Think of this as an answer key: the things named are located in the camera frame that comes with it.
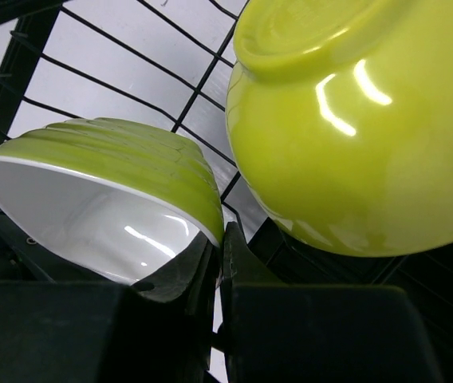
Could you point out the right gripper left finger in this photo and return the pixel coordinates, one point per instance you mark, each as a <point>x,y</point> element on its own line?
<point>158,330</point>

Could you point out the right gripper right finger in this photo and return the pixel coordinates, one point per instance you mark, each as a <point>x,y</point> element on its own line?
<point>275,332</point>

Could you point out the white square bowl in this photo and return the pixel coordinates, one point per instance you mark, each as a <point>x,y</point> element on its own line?
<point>116,197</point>

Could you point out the green bowl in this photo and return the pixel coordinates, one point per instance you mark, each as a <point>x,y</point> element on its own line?
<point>339,115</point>

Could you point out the black dish rack tray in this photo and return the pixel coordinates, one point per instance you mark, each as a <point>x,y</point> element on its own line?
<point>426,277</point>

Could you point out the black wire plate rack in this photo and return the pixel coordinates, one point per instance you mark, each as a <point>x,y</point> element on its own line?
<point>164,63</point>

